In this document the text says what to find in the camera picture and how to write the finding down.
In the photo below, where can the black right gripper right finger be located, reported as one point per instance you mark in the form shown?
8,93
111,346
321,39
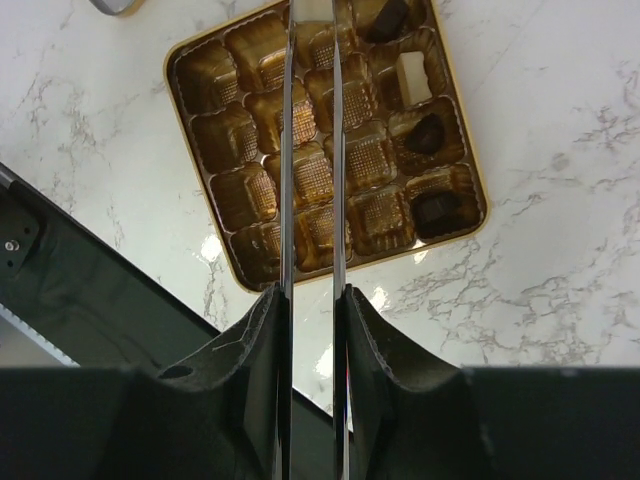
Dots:
416,416

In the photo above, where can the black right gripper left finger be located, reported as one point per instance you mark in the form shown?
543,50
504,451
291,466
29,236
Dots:
210,416

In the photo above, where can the metal tongs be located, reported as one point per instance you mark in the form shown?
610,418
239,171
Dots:
313,230

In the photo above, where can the dark square chocolate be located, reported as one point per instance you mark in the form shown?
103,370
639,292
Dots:
435,214

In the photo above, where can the dark heart chocolate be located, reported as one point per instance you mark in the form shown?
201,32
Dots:
427,136

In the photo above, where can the gold chocolate tin box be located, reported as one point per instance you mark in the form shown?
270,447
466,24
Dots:
412,180

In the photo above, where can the white square chocolate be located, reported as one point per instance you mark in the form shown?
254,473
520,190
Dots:
312,11

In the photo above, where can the silver tin lid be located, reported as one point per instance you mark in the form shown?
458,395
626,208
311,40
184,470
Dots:
117,8

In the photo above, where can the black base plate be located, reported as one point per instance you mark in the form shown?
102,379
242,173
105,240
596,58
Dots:
78,297

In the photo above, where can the white cable duct rail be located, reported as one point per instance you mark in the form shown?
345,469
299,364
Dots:
22,346

